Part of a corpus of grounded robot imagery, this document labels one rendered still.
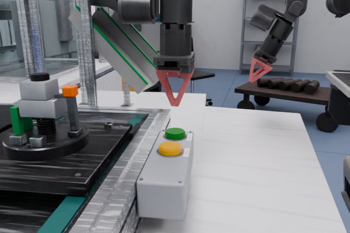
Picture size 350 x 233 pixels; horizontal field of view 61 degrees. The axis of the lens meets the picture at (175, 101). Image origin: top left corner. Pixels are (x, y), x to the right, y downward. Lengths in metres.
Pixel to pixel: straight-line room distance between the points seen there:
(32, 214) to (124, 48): 0.59
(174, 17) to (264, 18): 0.50
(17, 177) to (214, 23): 7.06
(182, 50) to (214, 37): 6.88
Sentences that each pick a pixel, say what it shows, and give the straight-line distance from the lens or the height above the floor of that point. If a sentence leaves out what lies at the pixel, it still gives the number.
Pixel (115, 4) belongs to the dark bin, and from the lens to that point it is 0.80.
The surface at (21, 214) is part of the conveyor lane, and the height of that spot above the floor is 0.92.
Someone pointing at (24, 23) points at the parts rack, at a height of 1.17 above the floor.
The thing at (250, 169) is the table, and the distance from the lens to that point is 0.70.
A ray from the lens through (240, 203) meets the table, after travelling 0.59.
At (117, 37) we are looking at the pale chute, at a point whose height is 1.13.
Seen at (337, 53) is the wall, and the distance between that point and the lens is 7.53.
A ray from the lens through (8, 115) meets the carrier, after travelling 0.78.
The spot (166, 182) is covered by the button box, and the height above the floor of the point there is 0.96.
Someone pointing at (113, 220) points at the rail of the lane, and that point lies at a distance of 0.37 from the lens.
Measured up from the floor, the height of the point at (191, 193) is 0.86.
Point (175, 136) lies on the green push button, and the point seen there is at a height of 0.97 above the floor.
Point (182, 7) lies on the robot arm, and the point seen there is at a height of 1.20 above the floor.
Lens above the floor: 1.18
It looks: 16 degrees down
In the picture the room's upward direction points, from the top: straight up
